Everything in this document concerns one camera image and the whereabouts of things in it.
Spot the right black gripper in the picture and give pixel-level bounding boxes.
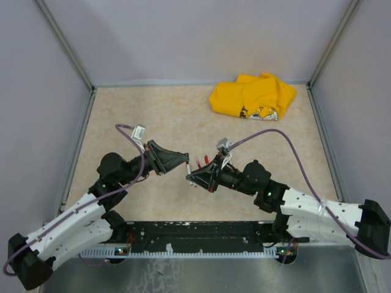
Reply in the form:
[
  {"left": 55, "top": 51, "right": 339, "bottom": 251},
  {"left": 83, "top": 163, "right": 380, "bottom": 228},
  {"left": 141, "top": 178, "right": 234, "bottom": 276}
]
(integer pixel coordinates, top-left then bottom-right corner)
[{"left": 188, "top": 153, "right": 257, "bottom": 196}]

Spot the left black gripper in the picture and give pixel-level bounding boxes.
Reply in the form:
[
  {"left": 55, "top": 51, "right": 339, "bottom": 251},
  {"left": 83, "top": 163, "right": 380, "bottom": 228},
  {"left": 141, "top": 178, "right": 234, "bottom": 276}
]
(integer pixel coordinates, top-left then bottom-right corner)
[{"left": 118, "top": 140, "right": 189, "bottom": 186}]

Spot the black capped marker pen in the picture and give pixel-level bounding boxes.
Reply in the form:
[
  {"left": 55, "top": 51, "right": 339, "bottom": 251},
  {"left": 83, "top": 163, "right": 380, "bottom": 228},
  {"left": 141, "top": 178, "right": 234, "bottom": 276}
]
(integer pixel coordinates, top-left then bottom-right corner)
[{"left": 186, "top": 161, "right": 196, "bottom": 187}]

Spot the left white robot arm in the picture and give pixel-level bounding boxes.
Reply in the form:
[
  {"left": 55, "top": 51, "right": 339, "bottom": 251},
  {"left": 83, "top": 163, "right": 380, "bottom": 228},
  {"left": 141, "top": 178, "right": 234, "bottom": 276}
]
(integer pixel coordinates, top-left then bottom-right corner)
[{"left": 5, "top": 140, "right": 189, "bottom": 291}]

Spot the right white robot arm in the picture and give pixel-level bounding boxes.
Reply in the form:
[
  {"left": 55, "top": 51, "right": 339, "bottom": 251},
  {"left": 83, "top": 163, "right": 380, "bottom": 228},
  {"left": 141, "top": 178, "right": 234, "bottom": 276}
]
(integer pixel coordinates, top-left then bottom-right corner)
[{"left": 186, "top": 161, "right": 390, "bottom": 259}]

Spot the yellow folded t-shirt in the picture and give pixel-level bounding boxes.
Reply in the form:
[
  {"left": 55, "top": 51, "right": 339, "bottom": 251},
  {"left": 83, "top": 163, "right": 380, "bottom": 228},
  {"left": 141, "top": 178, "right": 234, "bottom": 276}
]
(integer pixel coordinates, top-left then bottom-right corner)
[{"left": 209, "top": 73, "right": 297, "bottom": 121}]

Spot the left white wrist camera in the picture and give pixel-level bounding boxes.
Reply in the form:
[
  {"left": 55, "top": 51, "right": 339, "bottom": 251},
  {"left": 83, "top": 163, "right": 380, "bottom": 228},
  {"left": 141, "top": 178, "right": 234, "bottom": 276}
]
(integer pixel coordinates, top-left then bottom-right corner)
[{"left": 131, "top": 124, "right": 145, "bottom": 151}]

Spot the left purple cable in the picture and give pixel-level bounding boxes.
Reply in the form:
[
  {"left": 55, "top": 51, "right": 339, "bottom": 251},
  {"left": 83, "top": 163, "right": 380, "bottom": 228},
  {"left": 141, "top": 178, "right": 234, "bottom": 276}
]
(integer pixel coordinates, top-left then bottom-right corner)
[{"left": 2, "top": 124, "right": 147, "bottom": 277}]

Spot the purple cable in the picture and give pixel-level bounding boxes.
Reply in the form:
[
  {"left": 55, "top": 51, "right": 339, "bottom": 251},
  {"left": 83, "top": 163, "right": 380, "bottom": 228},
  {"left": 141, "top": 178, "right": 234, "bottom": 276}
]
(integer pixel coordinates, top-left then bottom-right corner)
[
  {"left": 2, "top": 124, "right": 147, "bottom": 277},
  {"left": 228, "top": 129, "right": 391, "bottom": 260}
]

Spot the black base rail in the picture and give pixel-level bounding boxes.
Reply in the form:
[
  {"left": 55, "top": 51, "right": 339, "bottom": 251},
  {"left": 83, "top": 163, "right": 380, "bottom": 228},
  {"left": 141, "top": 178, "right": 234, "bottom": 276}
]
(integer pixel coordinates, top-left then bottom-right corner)
[{"left": 91, "top": 220, "right": 302, "bottom": 254}]

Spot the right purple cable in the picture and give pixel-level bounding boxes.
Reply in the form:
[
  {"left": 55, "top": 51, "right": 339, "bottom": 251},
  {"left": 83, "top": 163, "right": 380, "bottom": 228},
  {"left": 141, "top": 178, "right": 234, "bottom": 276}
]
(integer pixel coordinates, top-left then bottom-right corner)
[{"left": 228, "top": 129, "right": 391, "bottom": 260}]

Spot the white slotted cable duct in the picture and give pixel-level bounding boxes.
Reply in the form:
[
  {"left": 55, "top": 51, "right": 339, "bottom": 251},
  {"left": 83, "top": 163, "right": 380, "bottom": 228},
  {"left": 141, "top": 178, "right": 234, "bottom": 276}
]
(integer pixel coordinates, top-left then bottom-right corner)
[{"left": 80, "top": 246, "right": 287, "bottom": 259}]

